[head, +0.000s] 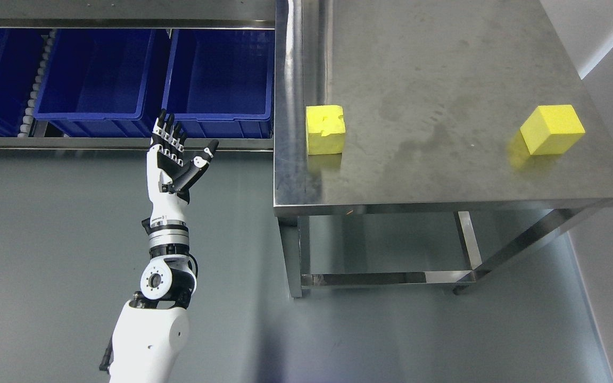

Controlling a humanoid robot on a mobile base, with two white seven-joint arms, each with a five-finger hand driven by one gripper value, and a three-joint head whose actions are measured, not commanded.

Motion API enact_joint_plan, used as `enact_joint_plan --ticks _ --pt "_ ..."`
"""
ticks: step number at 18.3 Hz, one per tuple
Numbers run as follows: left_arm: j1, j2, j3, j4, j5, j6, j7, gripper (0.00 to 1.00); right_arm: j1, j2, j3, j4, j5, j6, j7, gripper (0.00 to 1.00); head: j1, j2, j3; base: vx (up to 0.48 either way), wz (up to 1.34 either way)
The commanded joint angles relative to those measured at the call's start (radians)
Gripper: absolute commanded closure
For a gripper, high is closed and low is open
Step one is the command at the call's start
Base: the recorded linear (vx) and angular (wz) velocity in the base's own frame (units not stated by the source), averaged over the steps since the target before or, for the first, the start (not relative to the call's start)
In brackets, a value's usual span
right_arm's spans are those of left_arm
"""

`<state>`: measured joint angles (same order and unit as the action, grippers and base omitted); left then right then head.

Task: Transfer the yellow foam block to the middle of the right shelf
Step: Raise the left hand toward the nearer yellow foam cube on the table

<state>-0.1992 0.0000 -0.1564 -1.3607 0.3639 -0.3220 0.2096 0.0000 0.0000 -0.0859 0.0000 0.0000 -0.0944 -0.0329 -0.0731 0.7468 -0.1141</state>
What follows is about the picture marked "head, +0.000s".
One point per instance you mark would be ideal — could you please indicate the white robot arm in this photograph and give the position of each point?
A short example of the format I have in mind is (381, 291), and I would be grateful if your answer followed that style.
(153, 326)

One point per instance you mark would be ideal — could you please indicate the notched yellow foam block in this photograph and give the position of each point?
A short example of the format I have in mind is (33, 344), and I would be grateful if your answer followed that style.
(325, 130)

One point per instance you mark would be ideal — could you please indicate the blue bin middle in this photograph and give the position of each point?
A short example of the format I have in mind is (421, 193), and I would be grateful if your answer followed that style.
(104, 82)

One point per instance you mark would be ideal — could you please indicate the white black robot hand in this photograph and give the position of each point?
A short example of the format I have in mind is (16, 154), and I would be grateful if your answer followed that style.
(169, 176)

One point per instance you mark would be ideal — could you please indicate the plain yellow foam block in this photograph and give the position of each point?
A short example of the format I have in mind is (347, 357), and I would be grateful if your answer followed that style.
(552, 130)

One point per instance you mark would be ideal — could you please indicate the metal shelf rack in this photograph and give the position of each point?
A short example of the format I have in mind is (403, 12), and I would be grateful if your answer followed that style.
(248, 15)

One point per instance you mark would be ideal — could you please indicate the stainless steel table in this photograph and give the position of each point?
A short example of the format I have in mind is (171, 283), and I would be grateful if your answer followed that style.
(434, 94)

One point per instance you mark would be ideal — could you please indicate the blue bin right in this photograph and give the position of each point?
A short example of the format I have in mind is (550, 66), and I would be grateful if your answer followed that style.
(219, 83)

